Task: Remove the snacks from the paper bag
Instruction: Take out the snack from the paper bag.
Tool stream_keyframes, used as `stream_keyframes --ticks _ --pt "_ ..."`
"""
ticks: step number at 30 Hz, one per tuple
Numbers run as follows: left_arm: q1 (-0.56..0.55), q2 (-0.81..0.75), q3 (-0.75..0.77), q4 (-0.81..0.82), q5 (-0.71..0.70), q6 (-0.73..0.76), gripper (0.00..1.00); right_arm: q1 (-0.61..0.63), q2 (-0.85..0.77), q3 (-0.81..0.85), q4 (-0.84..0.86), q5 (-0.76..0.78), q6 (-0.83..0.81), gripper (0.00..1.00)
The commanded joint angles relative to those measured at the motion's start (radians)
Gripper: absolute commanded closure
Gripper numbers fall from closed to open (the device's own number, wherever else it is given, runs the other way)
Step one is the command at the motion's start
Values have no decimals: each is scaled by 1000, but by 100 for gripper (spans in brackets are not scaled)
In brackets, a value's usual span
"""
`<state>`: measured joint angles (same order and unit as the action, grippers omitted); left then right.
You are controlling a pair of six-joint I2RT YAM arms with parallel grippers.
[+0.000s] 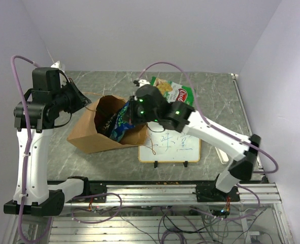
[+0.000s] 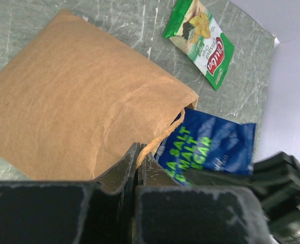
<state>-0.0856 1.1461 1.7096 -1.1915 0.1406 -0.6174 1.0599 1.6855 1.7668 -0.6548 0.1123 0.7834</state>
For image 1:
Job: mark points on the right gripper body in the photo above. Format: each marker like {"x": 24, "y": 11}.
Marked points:
{"x": 137, "y": 115}

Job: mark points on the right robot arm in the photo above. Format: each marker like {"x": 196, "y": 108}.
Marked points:
{"x": 149, "y": 105}

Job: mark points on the dark blue snack bag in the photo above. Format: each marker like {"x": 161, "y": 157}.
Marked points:
{"x": 119, "y": 125}

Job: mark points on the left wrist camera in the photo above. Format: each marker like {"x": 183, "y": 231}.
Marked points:
{"x": 58, "y": 65}

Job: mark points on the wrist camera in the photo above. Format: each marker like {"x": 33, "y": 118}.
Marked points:
{"x": 140, "y": 82}
{"x": 58, "y": 65}

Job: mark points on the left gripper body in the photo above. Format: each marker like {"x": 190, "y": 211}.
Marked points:
{"x": 67, "y": 97}

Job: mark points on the brown paper bag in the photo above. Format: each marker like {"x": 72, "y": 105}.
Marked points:
{"x": 87, "y": 137}

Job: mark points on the white board eraser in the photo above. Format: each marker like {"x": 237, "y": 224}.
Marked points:
{"x": 223, "y": 157}

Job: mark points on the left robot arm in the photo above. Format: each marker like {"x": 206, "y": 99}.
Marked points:
{"x": 35, "y": 118}

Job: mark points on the small whiteboard with frame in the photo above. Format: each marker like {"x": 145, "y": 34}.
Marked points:
{"x": 170, "y": 147}

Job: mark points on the aluminium rail frame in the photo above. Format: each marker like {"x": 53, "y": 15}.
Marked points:
{"x": 163, "y": 212}

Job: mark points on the teal snack packet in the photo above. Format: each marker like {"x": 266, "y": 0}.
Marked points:
{"x": 107, "y": 127}

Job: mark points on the green Chuba chips bag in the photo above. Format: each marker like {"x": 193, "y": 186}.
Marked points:
{"x": 173, "y": 91}

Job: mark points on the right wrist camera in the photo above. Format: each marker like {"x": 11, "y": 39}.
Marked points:
{"x": 140, "y": 82}

